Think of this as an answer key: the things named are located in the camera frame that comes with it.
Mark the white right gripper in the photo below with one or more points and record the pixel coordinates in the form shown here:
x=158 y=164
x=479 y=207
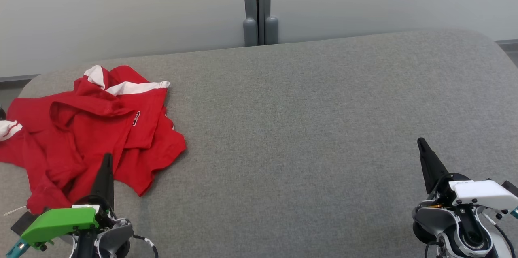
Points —
x=481 y=193

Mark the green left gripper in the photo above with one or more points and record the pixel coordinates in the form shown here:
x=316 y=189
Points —
x=60 y=221

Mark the red jersey shirt large 23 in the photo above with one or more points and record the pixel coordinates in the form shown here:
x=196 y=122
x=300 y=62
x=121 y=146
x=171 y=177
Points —
x=28 y=152

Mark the red shorts small 23 print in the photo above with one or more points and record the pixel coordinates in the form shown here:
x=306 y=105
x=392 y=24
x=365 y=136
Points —
x=149 y=100

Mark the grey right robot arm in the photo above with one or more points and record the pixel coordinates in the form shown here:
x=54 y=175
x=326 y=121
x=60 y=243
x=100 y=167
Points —
x=465 y=237

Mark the dark round floor fixture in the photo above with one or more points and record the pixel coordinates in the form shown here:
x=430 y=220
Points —
x=2 y=114

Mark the grey fabric sofa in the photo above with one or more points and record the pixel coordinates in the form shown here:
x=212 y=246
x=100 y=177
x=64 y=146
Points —
x=303 y=128

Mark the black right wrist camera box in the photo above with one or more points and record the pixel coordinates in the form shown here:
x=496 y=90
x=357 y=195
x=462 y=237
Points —
x=510 y=188

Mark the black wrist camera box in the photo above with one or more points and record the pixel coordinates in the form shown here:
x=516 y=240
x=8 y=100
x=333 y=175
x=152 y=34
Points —
x=510 y=188
x=20 y=223

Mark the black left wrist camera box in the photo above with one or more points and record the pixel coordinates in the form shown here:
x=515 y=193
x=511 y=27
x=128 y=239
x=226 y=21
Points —
x=20 y=223

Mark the grey wall skirting strip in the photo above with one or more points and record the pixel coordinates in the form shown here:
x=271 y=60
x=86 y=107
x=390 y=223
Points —
x=16 y=78
x=508 y=42

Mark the grey partition post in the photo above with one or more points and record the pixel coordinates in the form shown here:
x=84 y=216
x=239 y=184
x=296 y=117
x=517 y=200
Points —
x=249 y=31
x=271 y=31

